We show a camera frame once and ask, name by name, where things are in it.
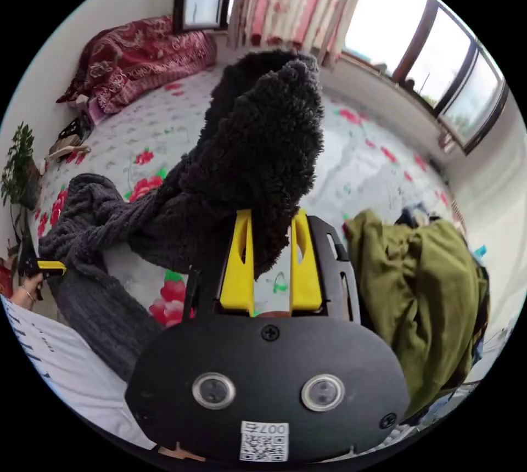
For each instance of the person's left hand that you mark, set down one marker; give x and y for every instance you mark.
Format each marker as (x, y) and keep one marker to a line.
(24, 295)

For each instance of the person's body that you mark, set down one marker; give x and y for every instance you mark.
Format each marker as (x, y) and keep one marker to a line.
(61, 373)

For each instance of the red patterned folded quilt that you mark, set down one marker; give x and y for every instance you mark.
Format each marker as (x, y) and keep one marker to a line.
(140, 56)

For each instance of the pile of clothes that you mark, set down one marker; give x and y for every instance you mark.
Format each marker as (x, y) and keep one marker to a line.
(416, 282)

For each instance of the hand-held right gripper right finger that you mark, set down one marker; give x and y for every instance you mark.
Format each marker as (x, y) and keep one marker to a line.
(306, 282)

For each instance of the window with dark frame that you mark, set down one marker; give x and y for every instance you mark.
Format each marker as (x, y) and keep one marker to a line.
(411, 35)

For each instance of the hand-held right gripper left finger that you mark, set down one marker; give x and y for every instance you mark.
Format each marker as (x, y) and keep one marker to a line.
(235, 274)

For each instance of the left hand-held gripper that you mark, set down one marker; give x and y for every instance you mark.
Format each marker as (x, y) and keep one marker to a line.
(28, 264)

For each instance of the green potted plant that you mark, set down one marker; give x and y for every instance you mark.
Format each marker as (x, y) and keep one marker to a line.
(18, 167)

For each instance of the person's right hand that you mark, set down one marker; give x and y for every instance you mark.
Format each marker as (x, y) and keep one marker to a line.
(179, 450)

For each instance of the gray fuzzy long pants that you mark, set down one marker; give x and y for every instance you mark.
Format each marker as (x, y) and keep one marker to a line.
(255, 142)

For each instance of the beige and black bag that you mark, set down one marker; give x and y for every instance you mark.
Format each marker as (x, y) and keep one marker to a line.
(70, 136)

